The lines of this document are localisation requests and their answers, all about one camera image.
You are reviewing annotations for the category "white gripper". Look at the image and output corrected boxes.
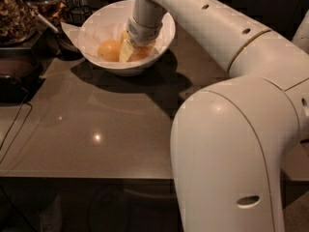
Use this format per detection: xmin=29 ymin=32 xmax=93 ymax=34
xmin=119 ymin=16 xmax=163 ymax=62

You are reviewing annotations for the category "black power cable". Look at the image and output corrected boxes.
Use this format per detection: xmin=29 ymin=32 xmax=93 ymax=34
xmin=0 ymin=86 xmax=34 ymax=164

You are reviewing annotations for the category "white ceramic bowl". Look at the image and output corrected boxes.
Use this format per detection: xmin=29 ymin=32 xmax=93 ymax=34
xmin=81 ymin=0 xmax=168 ymax=76

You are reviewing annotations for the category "small glass snack jar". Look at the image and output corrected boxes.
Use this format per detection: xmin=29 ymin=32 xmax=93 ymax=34
xmin=26 ymin=0 xmax=70 ymax=26

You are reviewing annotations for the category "black wire basket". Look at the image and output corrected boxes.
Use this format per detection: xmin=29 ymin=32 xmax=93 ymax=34
xmin=70 ymin=6 xmax=93 ymax=26

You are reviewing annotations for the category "large glass snack jar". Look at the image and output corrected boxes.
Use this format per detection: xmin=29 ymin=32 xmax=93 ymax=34
xmin=0 ymin=0 xmax=37 ymax=46

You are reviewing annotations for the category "white spoon handle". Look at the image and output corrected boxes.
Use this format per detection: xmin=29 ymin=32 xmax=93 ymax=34
xmin=31 ymin=10 xmax=59 ymax=34

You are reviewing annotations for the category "dark small bowl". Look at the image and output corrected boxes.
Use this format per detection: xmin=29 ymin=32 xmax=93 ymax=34
xmin=56 ymin=34 xmax=82 ymax=58

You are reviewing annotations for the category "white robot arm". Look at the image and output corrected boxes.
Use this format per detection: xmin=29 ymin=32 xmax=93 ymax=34
xmin=127 ymin=0 xmax=309 ymax=232

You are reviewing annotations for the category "orange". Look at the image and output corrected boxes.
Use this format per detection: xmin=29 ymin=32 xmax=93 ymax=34
xmin=129 ymin=46 xmax=153 ymax=62
xmin=98 ymin=40 xmax=121 ymax=62
xmin=121 ymin=31 xmax=129 ymax=43

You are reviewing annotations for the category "white paper bowl liner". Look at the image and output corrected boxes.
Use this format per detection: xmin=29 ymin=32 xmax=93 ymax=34
xmin=61 ymin=8 xmax=175 ymax=56

